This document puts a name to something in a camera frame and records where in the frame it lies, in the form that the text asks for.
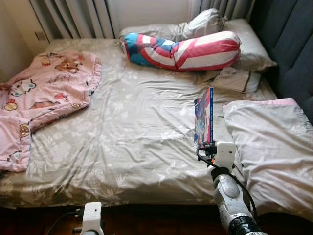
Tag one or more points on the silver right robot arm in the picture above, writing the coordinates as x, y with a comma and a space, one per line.
230, 196

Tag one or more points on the folded grey cloth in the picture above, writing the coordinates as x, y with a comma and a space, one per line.
234, 81

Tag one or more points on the red white blue bolster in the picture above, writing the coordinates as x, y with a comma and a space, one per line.
195, 51

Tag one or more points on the colourful comic book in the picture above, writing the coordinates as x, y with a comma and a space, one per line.
204, 117

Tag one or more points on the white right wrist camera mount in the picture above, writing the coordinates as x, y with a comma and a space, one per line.
226, 155

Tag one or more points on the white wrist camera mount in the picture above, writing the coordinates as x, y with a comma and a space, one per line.
92, 218
226, 155

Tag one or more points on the pale pink pillow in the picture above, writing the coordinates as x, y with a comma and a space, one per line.
274, 152

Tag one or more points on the grey knotted pillow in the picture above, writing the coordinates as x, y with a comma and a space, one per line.
205, 22

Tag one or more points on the bed with grey floral sheet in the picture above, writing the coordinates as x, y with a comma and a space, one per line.
137, 132

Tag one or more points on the dark grey upholstered headboard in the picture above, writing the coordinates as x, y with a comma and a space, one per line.
288, 49

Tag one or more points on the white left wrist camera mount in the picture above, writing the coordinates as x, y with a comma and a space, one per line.
92, 218

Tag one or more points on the pink cartoon print blanket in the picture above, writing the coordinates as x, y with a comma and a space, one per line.
44, 98

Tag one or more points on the wall power outlet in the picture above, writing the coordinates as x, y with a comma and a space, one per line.
39, 35

